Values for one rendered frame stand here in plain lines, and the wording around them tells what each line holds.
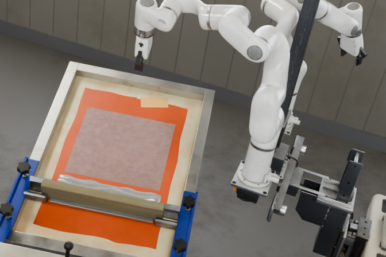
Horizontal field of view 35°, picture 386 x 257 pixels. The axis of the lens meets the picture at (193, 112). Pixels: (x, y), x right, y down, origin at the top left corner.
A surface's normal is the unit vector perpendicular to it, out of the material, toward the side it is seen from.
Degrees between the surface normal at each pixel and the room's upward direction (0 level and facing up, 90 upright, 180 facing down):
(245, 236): 0
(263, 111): 89
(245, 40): 84
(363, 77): 90
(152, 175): 19
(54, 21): 90
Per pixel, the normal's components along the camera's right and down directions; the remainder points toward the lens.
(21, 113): 0.15, -0.83
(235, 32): -0.30, 0.33
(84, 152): 0.11, -0.62
